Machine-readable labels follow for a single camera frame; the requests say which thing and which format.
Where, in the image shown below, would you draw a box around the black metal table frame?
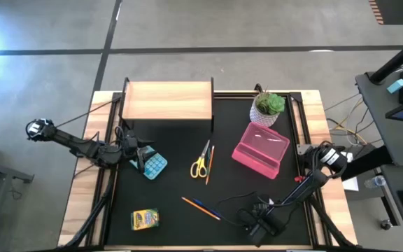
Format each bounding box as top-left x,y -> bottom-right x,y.
57,77 -> 360,252

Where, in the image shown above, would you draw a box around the yellow-handled scissors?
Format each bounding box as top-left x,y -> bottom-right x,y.
190,139 -> 211,179

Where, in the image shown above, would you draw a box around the white paper sheet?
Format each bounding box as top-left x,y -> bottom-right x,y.
341,176 -> 360,192

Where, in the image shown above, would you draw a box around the thin black rod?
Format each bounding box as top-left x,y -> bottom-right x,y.
55,98 -> 122,129

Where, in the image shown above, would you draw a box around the wooden shelf with black legs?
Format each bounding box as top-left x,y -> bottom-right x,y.
119,76 -> 215,133

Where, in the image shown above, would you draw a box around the floor cable bundle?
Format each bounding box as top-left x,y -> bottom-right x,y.
323,92 -> 381,147

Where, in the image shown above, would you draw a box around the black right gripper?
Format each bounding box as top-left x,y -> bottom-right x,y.
237,200 -> 287,248

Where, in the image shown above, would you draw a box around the clear water bottle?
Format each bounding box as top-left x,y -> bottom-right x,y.
364,174 -> 387,190

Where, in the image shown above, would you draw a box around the pink translucent pencil case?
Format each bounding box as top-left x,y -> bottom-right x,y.
231,121 -> 291,181

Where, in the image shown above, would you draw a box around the yellow green crayon box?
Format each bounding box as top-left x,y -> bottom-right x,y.
130,208 -> 160,232

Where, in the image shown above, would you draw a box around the white patterned plant pot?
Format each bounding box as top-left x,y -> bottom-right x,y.
249,101 -> 280,128

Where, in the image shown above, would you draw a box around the blue pen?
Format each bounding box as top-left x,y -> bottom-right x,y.
192,198 -> 223,218

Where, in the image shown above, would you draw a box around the teal plastic lid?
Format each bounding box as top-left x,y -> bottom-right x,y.
129,145 -> 169,181

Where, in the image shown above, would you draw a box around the black pole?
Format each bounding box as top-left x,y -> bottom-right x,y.
369,31 -> 403,85

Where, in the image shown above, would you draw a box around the light blue small box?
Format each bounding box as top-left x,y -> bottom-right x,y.
386,78 -> 403,95

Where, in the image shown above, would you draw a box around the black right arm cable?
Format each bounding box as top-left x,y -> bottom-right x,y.
214,190 -> 258,227

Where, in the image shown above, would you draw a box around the green succulent plant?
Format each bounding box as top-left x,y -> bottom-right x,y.
255,89 -> 287,116

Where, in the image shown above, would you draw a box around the black table mat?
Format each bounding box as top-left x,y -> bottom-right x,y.
105,96 -> 313,246

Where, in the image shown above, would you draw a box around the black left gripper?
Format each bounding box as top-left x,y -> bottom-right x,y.
119,129 -> 156,174

